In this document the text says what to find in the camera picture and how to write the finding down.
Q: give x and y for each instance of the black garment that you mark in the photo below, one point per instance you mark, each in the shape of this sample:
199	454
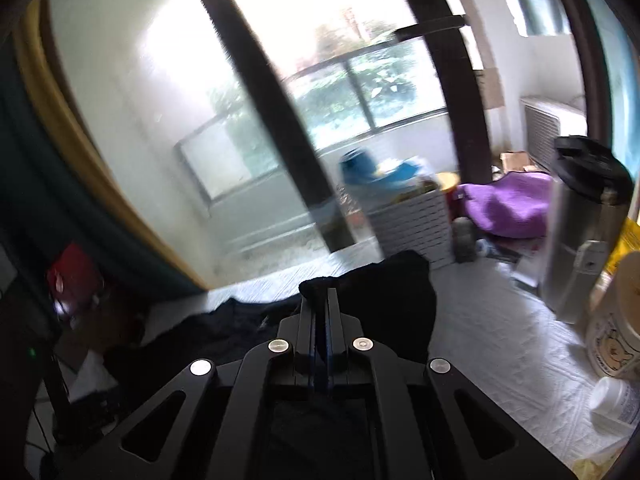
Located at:
390	305

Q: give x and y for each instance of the purple cloth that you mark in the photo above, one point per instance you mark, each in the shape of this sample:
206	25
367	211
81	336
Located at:
505	205

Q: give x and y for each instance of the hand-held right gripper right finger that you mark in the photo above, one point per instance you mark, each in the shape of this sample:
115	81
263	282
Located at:
334	330

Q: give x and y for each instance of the yellow curtain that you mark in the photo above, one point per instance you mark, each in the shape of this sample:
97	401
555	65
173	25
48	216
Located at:
75	135

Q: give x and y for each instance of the teal curtain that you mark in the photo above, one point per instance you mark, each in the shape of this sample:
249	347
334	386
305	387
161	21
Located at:
50	200

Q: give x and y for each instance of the yellow object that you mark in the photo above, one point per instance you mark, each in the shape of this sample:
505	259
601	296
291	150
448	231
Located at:
631	242

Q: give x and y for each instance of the white air conditioner unit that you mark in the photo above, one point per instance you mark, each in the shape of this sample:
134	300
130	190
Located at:
547	130

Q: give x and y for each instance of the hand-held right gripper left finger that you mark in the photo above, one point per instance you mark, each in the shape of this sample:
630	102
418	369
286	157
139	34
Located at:
307	330

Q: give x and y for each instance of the brown cardboard box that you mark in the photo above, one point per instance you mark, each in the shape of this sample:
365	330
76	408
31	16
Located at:
110	320

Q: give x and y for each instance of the small cardboard box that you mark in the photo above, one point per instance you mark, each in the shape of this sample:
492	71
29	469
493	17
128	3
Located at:
517	160

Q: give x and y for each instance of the white quilted bedspread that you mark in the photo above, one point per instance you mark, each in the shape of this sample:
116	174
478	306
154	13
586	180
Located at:
500	360

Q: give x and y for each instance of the yellow tissue pack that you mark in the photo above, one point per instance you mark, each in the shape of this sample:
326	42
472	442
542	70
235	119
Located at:
597	465

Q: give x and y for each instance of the white perforated plastic basket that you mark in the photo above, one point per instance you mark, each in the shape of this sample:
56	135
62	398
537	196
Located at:
415	225

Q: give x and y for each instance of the stainless steel tumbler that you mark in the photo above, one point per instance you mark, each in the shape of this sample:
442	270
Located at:
575	240

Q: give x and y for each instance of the blue plastic bag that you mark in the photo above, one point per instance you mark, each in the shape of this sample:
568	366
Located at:
360	167

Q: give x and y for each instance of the tablet with red screen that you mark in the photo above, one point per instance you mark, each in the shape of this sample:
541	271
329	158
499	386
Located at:
75	280

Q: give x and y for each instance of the red cup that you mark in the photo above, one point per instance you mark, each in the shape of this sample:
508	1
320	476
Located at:
452	195

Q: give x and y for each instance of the white cartoon bear mug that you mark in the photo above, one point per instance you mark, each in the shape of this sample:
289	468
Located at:
617	320

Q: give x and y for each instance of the small white bottle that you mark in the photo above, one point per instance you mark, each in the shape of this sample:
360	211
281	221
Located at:
612	402

